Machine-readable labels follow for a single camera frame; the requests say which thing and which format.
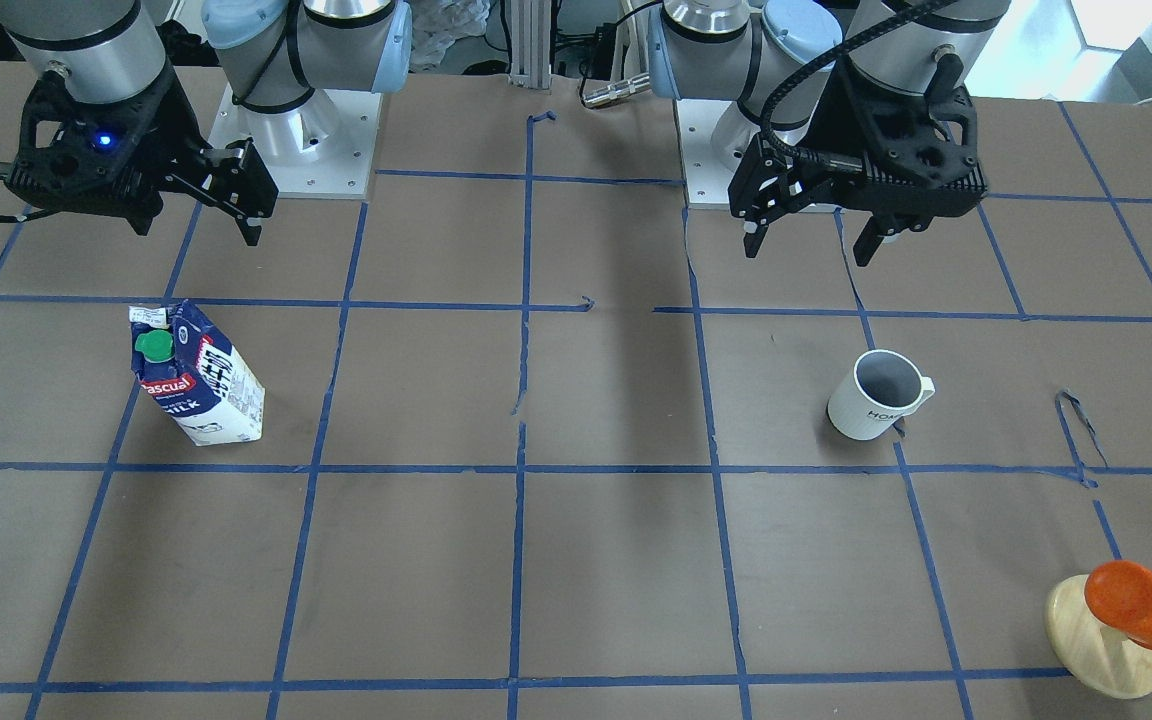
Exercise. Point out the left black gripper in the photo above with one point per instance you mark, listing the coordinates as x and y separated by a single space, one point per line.
841 122

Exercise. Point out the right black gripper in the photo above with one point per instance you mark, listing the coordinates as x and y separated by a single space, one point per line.
162 133

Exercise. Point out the white ribbed mug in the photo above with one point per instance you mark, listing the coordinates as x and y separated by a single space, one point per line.
881 388

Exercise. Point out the blue white milk carton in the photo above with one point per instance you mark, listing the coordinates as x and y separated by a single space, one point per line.
189 367

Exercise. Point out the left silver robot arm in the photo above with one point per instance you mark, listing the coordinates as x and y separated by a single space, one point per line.
774 60

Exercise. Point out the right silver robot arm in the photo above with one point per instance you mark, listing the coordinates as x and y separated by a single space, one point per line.
276 54

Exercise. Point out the orange mug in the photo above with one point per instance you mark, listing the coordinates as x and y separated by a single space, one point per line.
1119 594

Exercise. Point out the wooden mug tree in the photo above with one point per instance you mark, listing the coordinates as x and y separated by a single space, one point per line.
1101 657

